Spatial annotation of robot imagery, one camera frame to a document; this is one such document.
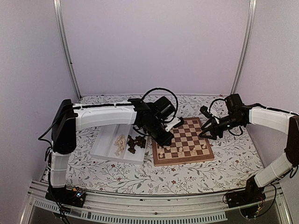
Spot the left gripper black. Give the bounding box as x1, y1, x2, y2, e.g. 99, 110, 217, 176
143, 118, 175, 148

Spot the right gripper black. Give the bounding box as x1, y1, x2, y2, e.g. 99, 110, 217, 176
199, 114, 243, 140

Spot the wooden chess board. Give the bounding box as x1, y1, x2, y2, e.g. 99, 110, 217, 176
151, 117, 214, 167

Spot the light chess king piece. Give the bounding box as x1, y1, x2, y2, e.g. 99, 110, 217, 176
178, 147, 183, 157

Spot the white plastic compartment tray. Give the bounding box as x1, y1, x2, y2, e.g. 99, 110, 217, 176
90, 125, 145, 165

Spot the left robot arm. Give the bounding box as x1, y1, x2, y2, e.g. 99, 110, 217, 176
38, 97, 181, 203

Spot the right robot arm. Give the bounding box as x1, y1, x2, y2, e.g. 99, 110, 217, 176
199, 94, 299, 203

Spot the pile of dark chess pieces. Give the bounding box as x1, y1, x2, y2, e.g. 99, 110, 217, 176
127, 135, 146, 154

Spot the pile of light chess pieces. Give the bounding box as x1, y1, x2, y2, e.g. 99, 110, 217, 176
114, 134, 127, 157

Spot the floral patterned table mat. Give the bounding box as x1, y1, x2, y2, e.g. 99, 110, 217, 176
45, 94, 267, 196

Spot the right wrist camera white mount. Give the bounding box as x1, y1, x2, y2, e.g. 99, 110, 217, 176
200, 105, 220, 119

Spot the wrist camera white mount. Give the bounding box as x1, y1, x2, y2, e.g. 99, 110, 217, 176
200, 105, 220, 119
165, 117, 184, 132

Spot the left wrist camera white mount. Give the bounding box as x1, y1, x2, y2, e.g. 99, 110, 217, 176
165, 117, 184, 132

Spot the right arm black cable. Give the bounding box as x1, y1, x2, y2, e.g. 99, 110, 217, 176
207, 98, 227, 117

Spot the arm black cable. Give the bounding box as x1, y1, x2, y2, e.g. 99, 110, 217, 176
141, 87, 179, 117
207, 98, 227, 117

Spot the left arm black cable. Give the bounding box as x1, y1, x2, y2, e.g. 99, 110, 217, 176
141, 87, 179, 117

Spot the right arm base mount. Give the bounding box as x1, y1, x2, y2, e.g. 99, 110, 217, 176
222, 185, 266, 219

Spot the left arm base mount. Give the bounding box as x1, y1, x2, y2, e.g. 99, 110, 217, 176
45, 186, 86, 208

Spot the right aluminium frame post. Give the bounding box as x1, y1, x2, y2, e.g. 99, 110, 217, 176
230, 0, 257, 94

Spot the aluminium frame post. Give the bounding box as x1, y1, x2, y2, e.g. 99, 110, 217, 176
230, 0, 257, 94
53, 0, 82, 99

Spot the front aluminium rail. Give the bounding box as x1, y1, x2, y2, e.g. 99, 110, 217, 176
21, 181, 292, 224

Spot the left aluminium frame post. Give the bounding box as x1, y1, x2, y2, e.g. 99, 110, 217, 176
53, 0, 82, 99

